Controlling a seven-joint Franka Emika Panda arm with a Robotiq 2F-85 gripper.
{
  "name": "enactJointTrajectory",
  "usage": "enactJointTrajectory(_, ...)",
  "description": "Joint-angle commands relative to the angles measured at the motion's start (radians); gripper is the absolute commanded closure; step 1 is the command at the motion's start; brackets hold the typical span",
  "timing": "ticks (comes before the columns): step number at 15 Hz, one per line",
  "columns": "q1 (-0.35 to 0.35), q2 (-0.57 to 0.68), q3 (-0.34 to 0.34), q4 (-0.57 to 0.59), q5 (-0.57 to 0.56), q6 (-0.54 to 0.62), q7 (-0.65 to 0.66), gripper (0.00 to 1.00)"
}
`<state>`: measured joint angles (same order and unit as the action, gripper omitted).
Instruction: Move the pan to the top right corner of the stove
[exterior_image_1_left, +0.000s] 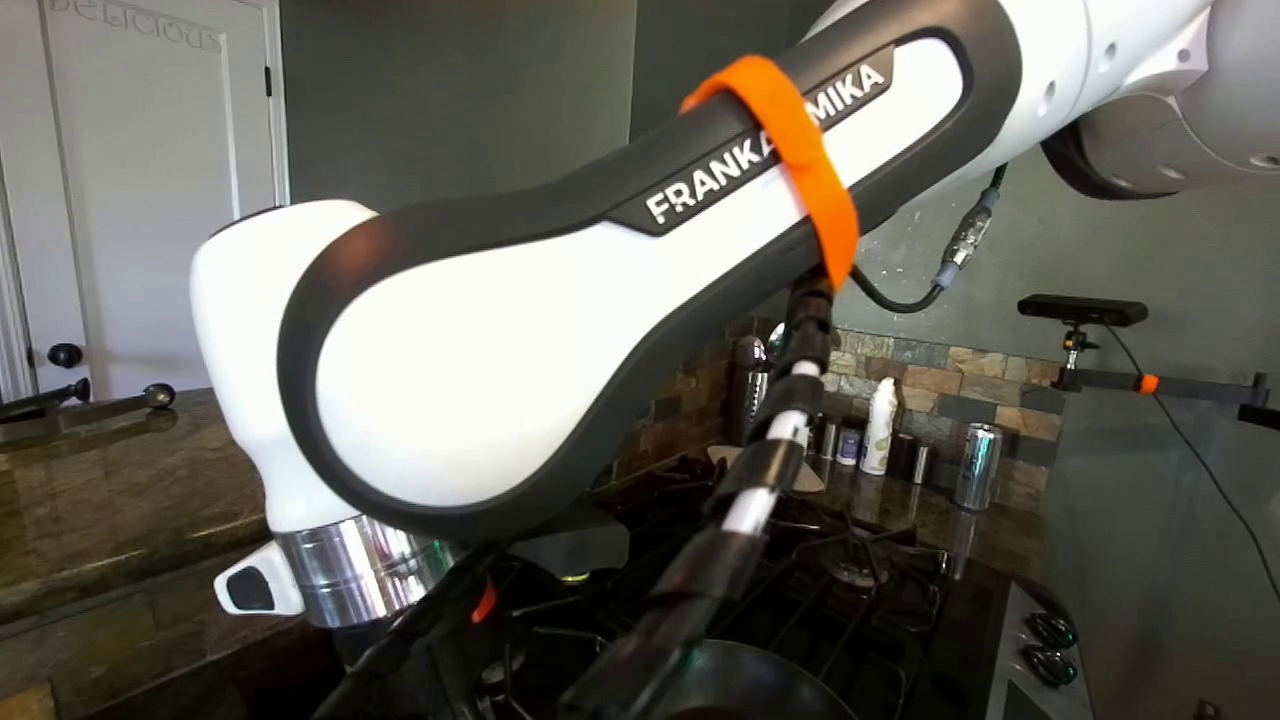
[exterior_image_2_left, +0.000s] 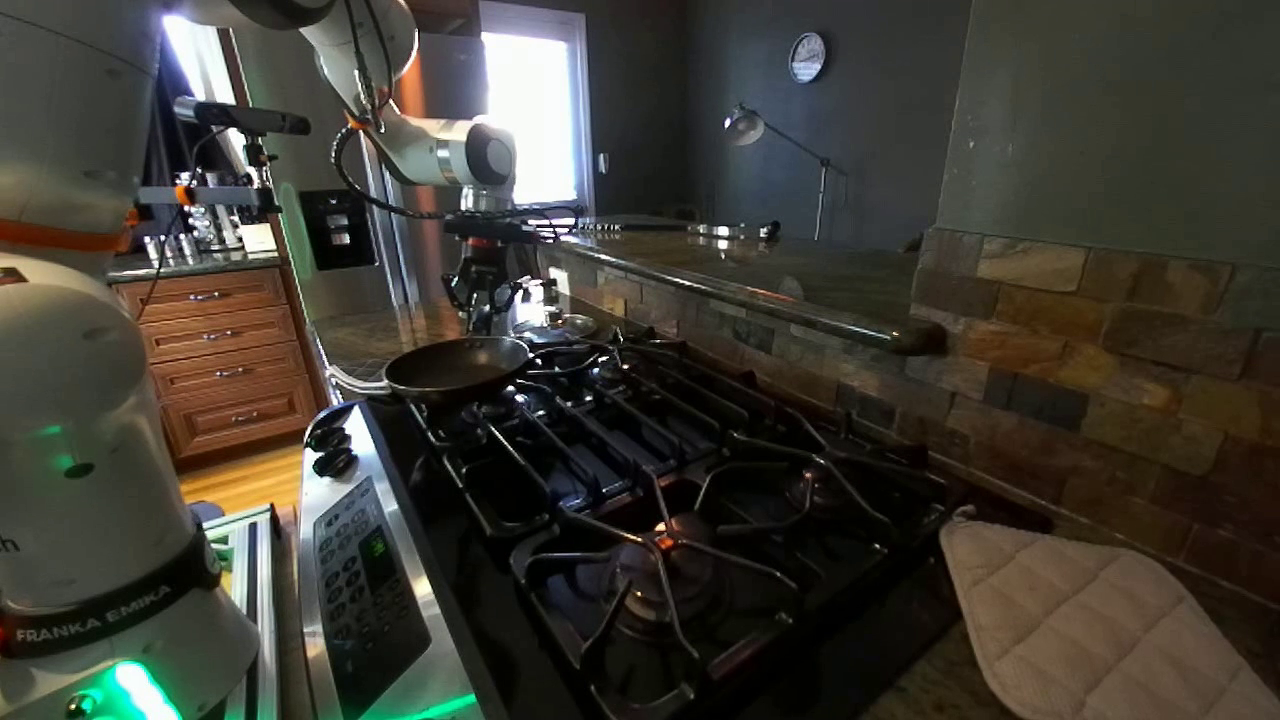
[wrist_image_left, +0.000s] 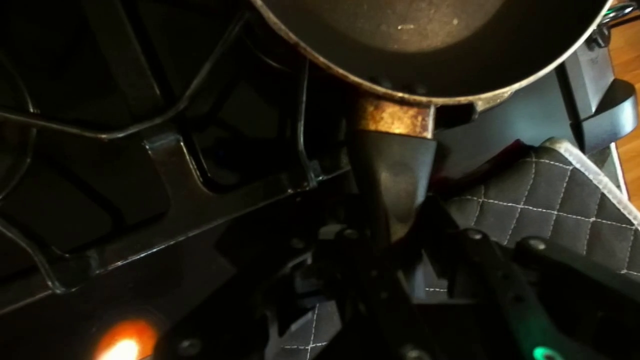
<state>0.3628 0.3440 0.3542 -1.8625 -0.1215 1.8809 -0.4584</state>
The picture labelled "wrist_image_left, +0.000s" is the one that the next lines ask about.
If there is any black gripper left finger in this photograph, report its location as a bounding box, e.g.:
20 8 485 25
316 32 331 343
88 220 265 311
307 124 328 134
311 223 408 360

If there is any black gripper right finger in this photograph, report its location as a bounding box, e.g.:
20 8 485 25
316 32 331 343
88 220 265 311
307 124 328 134
416 196 568 360

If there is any dark frying pan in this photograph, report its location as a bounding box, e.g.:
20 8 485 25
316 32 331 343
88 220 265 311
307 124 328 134
249 0 616 246

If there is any black gas stove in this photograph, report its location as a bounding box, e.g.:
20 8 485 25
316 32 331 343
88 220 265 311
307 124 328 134
0 0 640 360

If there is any black quilted pot holder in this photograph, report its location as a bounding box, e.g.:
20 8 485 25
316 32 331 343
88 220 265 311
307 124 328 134
268 136 640 360

